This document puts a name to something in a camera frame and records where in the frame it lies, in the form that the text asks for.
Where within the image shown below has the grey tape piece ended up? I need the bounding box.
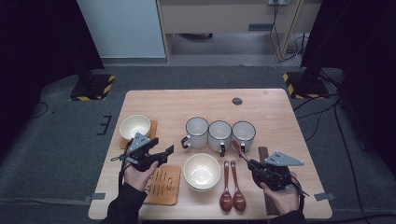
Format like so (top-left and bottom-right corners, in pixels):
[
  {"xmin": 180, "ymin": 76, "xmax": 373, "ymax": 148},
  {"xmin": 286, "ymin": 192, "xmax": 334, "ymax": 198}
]
[
  {"xmin": 313, "ymin": 191, "xmax": 336, "ymax": 202},
  {"xmin": 83, "ymin": 192, "xmax": 106, "ymax": 203}
]

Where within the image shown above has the square wooden coaster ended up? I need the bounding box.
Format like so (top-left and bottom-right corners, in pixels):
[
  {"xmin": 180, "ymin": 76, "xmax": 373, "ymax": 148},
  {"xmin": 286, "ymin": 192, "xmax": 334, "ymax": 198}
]
[
  {"xmin": 143, "ymin": 164, "xmax": 182, "ymax": 206},
  {"xmin": 120, "ymin": 120, "xmax": 159, "ymax": 150}
]

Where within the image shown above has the long black floor cable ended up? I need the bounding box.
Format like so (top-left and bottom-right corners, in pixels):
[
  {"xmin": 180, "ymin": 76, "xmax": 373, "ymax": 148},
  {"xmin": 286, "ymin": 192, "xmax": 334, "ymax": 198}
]
[{"xmin": 330, "ymin": 99, "xmax": 396, "ymax": 224}]

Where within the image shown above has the thin black floor cable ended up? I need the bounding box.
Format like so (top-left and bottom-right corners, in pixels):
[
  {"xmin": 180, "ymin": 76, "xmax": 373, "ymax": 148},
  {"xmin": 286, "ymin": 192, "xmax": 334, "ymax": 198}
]
[{"xmin": 31, "ymin": 102, "xmax": 50, "ymax": 119}]

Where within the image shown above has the cream ceramic bowl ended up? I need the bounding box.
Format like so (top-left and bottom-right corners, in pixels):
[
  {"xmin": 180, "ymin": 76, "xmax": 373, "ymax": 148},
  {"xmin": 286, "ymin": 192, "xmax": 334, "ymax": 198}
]
[
  {"xmin": 119, "ymin": 114, "xmax": 152, "ymax": 141},
  {"xmin": 183, "ymin": 152, "xmax": 221, "ymax": 190},
  {"xmin": 186, "ymin": 185, "xmax": 218, "ymax": 193}
]

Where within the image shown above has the person's right hand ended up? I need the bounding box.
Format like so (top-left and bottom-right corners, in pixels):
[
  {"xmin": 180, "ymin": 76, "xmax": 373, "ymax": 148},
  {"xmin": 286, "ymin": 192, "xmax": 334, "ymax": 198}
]
[{"xmin": 261, "ymin": 172, "xmax": 301, "ymax": 217}]

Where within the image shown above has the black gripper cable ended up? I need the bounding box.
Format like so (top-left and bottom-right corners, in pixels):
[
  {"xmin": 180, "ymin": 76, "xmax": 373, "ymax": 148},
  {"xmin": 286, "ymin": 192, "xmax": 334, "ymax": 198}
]
[
  {"xmin": 289, "ymin": 174, "xmax": 310, "ymax": 213},
  {"xmin": 110, "ymin": 148, "xmax": 131, "ymax": 189}
]

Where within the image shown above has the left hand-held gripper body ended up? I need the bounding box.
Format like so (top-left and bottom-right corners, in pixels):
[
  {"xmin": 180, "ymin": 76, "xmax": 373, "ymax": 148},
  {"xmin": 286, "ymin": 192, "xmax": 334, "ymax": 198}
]
[{"xmin": 120, "ymin": 132, "xmax": 171, "ymax": 172}]

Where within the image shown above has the row of wooden chopsticks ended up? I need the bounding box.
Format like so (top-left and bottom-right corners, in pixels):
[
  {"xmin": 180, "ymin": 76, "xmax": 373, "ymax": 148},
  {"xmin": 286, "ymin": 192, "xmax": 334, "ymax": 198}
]
[{"xmin": 257, "ymin": 146, "xmax": 282, "ymax": 217}]

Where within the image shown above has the grey desk handle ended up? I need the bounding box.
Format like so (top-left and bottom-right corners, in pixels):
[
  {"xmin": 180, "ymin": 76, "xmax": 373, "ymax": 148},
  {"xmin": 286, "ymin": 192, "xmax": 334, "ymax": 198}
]
[{"xmin": 247, "ymin": 23, "xmax": 275, "ymax": 32}]

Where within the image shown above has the person's left hand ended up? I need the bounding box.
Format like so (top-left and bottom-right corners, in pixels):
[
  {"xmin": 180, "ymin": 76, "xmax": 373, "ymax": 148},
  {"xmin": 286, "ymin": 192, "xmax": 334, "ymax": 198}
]
[{"xmin": 123, "ymin": 161, "xmax": 159, "ymax": 191}]

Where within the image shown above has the black stand with striped base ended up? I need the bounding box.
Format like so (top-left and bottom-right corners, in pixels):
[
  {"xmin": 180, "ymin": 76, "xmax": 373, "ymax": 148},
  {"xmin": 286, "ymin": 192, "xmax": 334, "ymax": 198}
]
[
  {"xmin": 69, "ymin": 62, "xmax": 116, "ymax": 102},
  {"xmin": 282, "ymin": 55, "xmax": 331, "ymax": 100}
]

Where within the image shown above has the white mug with black handle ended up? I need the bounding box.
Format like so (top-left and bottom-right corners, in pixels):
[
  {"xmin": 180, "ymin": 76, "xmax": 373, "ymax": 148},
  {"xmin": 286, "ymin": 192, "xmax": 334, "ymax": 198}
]
[
  {"xmin": 181, "ymin": 117, "xmax": 209, "ymax": 149},
  {"xmin": 207, "ymin": 120, "xmax": 233, "ymax": 158},
  {"xmin": 231, "ymin": 120, "xmax": 257, "ymax": 159}
]

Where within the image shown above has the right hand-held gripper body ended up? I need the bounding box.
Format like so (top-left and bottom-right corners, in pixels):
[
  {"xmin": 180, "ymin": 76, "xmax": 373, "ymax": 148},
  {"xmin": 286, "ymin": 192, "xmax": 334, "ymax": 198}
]
[{"xmin": 255, "ymin": 151, "xmax": 305, "ymax": 191}]

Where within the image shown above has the black power cable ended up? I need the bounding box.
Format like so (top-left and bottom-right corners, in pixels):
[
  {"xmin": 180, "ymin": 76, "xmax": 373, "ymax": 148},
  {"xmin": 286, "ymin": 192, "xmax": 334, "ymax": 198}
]
[{"xmin": 270, "ymin": 3, "xmax": 300, "ymax": 63}]

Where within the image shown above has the white panel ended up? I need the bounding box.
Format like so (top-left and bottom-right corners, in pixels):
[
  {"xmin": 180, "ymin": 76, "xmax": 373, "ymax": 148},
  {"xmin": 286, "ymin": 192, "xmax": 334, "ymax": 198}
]
[{"xmin": 76, "ymin": 0, "xmax": 166, "ymax": 59}]

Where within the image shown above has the light wooden desk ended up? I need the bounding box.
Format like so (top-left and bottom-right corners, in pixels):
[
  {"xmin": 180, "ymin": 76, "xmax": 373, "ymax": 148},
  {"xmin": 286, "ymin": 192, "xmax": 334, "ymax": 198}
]
[{"xmin": 155, "ymin": 0, "xmax": 323, "ymax": 64}]

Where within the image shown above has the dark curtain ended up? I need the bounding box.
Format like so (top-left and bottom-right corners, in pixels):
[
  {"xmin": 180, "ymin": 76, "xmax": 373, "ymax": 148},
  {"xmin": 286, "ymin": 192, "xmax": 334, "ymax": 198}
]
[
  {"xmin": 0, "ymin": 0, "xmax": 106, "ymax": 157},
  {"xmin": 300, "ymin": 0, "xmax": 396, "ymax": 178}
]

